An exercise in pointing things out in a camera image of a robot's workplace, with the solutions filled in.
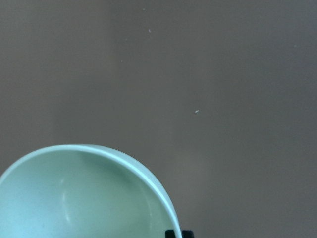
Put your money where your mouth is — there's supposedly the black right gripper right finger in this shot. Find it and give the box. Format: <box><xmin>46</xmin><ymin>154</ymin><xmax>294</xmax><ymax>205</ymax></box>
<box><xmin>182</xmin><ymin>230</ymin><xmax>194</xmax><ymax>238</ymax></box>

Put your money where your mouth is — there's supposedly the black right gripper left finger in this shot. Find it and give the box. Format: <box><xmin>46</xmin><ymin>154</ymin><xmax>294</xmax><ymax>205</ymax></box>
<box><xmin>165</xmin><ymin>230</ymin><xmax>176</xmax><ymax>238</ymax></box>

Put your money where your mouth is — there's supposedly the light green bowl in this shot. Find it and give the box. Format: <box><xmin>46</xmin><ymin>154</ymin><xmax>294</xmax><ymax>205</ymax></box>
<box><xmin>0</xmin><ymin>144</ymin><xmax>182</xmax><ymax>238</ymax></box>

